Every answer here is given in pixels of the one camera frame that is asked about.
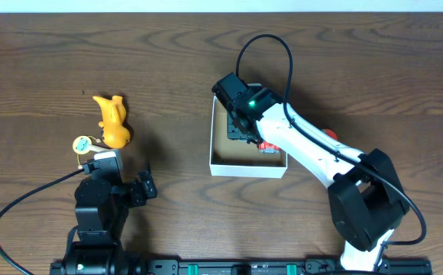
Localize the red fire truck toy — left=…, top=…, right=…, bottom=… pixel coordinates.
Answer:
left=257, top=141, right=280, bottom=154

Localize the yellow round rattle toy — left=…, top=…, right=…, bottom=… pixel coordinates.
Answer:
left=73, top=135, right=107, bottom=168

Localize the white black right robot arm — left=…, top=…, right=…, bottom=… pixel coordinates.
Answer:
left=216, top=86, right=413, bottom=272

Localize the red ball toy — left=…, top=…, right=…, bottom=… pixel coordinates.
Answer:
left=322, top=128, right=338, bottom=140

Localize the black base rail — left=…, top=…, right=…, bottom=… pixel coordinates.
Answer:
left=147, top=258, right=433, bottom=275

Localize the orange rubber animal toy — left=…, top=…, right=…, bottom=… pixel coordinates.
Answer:
left=92, top=95, right=131, bottom=149

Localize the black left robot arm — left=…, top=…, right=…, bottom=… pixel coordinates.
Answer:
left=50, top=160, right=157, bottom=275

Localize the white cardboard box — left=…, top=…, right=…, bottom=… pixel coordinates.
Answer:
left=209, top=97, right=288, bottom=179

